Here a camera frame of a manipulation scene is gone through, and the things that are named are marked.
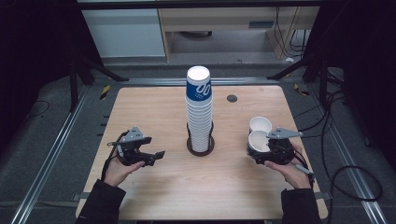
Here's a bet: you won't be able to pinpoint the dark brown cup holder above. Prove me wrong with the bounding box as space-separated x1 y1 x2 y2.
186 120 216 158

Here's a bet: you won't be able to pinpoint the person's left hand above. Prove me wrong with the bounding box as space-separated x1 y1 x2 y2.
104 156 146 188

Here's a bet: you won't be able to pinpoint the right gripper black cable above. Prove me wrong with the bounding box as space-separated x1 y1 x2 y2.
290 148 316 189

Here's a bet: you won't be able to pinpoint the black cables under desk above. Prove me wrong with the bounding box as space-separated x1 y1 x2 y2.
274 6 312 59

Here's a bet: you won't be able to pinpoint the white cabinet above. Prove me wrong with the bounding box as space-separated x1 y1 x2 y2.
81 8 166 59

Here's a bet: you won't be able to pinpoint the light wooden desk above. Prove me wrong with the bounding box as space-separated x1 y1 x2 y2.
157 7 320 61

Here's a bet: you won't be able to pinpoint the stack of white paper cups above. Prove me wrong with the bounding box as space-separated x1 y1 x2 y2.
185 64 215 153

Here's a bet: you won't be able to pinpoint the thick black floor cable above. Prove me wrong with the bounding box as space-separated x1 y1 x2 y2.
293 89 384 224

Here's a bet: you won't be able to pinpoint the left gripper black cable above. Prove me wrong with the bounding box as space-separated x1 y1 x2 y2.
100 132 126 182

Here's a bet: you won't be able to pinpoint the blue white paper cup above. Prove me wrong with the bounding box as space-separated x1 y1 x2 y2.
247 130 272 160
248 116 274 135

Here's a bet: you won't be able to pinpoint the yellow black striped tape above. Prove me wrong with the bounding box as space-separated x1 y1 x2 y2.
99 84 112 101
293 83 311 97

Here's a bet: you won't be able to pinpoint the person's right hand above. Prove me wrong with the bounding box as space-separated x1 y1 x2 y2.
263 142 313 190

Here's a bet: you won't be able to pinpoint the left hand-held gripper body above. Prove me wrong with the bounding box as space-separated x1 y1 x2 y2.
106 125 148 167

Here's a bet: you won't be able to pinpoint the aluminium floor rail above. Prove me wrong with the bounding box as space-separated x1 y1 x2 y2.
9 83 92 224
121 77 282 87
306 83 389 224

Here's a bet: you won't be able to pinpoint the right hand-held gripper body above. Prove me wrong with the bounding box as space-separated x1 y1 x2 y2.
263 126 304 166

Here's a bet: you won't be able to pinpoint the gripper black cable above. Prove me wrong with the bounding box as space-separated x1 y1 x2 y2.
290 148 316 189
100 132 126 182

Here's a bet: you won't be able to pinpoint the thin black floor cable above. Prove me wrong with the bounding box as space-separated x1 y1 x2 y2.
25 99 51 121

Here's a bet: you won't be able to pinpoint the black metal stand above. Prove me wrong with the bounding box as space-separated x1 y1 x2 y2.
266 55 344 110
68 55 130 112

